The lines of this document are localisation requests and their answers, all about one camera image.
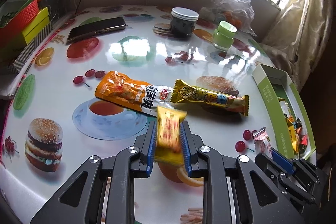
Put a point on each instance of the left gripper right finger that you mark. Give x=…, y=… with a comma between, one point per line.
x=190, y=144

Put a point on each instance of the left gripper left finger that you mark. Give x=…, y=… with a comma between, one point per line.
x=148, y=149

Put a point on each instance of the yellow gold candy packet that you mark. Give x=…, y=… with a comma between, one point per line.
x=168, y=145

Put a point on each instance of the long gold snack bar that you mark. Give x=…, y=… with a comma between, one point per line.
x=185, y=93

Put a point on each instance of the white sesame nougat candy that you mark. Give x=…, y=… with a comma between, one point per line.
x=262, y=143

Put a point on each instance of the orange spicy snack pouch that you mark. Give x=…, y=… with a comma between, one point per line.
x=140, y=96

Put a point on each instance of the green Jia Faith box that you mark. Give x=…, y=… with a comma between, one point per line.
x=289, y=119

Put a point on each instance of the green lidded glass jar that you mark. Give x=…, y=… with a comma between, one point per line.
x=223, y=36

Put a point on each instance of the dark jar white lid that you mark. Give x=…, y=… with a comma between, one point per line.
x=183, y=21

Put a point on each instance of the black smartphone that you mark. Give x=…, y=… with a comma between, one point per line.
x=96, y=28

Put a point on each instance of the beige patterned curtain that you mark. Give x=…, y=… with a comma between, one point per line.
x=297, y=39

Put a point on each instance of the clear plastic bag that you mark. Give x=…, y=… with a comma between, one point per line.
x=239, y=13

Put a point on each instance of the striped black white box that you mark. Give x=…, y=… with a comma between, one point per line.
x=20, y=61

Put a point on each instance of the yellow green box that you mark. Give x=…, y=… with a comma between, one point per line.
x=39, y=28

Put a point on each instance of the red woven box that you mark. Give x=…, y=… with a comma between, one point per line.
x=24, y=11

